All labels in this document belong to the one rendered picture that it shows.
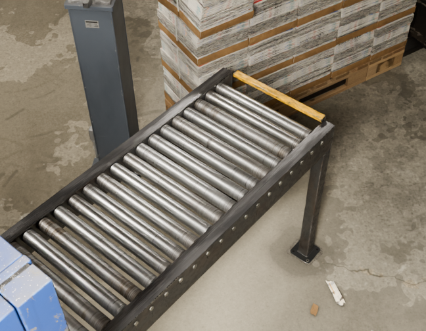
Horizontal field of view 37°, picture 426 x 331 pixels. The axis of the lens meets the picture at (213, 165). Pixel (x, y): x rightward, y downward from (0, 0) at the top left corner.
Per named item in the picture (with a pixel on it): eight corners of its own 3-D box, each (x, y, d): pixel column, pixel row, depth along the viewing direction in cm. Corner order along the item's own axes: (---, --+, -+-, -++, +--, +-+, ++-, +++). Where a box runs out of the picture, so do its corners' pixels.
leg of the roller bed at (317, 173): (303, 243, 301) (319, 141, 251) (313, 250, 298) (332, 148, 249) (296, 251, 298) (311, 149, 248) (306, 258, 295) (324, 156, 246)
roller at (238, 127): (191, 100, 250) (191, 110, 254) (288, 155, 229) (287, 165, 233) (200, 94, 253) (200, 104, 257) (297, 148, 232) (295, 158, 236)
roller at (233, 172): (156, 136, 243) (165, 132, 247) (254, 196, 222) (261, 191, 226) (158, 124, 240) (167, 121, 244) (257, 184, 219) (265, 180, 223)
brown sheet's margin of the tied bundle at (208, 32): (179, 18, 281) (179, 10, 277) (233, -3, 292) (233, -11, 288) (199, 40, 274) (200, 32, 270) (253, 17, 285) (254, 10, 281)
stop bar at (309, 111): (237, 72, 262) (237, 69, 261) (326, 118, 243) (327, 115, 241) (232, 76, 260) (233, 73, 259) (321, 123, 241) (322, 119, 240)
